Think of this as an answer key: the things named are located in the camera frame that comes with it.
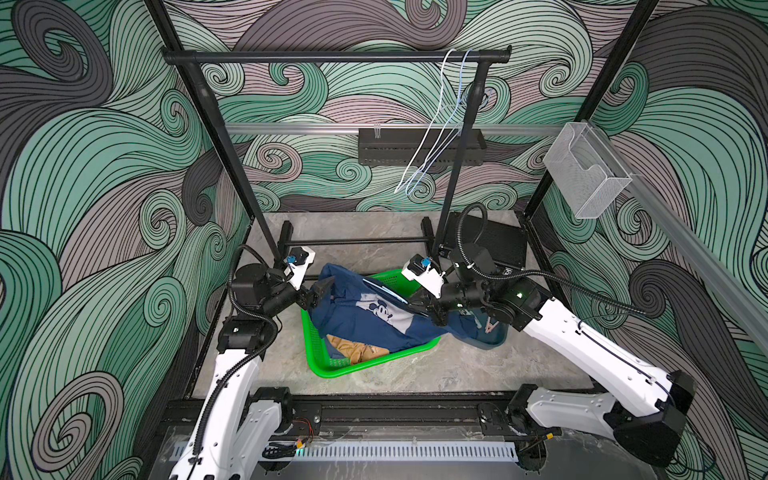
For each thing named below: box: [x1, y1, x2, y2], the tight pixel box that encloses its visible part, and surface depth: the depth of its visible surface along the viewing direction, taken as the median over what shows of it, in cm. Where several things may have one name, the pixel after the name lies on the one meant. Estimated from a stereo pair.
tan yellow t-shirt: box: [326, 334, 390, 365], surface depth 81 cm
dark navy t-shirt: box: [309, 263, 480, 353], surface depth 81 cm
